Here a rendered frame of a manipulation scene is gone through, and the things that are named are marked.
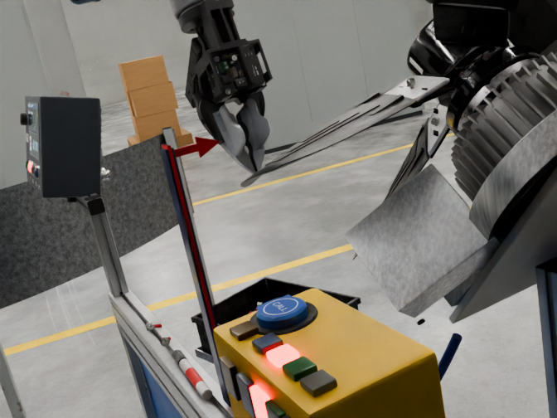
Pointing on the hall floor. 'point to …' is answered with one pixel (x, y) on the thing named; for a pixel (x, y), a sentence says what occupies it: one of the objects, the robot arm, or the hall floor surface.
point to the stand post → (549, 327)
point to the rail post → (138, 379)
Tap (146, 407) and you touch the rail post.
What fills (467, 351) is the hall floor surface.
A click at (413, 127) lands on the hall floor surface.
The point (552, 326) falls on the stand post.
